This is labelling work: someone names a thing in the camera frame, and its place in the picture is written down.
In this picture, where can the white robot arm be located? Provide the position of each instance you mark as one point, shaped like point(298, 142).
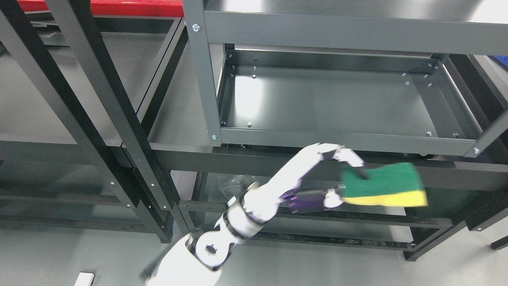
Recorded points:
point(197, 258)

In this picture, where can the red box on rack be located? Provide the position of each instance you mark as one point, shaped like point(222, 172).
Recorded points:
point(151, 8)

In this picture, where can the black metal shelf rack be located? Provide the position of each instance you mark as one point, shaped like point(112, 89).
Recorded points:
point(102, 127)

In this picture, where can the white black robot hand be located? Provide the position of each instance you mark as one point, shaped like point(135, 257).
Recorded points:
point(293, 178)

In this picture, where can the grey metal shelf cart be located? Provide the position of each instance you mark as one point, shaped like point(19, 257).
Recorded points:
point(391, 76)

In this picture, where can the green yellow sponge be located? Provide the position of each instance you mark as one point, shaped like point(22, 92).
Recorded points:
point(394, 185)

